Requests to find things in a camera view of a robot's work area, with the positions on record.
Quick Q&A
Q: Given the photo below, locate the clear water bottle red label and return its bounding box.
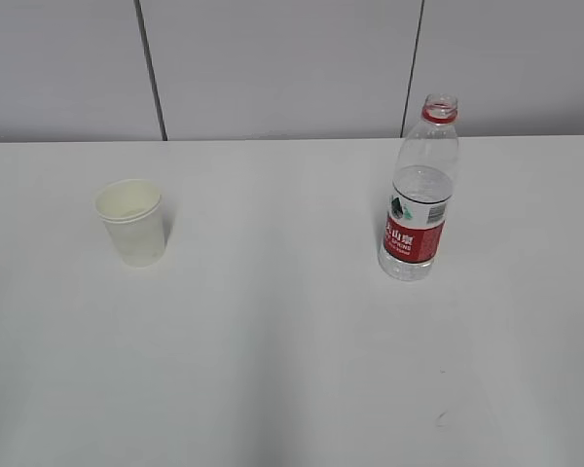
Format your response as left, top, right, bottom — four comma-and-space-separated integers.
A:
379, 93, 458, 281

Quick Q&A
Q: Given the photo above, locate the white paper cup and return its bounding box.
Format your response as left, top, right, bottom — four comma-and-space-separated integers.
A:
94, 179, 166, 268

